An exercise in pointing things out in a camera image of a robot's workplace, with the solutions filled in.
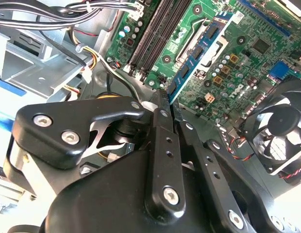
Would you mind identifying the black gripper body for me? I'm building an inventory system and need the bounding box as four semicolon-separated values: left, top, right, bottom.
37;145;238;233

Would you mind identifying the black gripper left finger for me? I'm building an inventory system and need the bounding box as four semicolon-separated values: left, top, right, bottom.
2;89;187;220

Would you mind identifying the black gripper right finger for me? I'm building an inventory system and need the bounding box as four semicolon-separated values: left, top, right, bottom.
172;99;301;233

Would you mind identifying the blue RAM stick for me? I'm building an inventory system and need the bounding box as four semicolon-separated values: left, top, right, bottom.
165;11;235;103

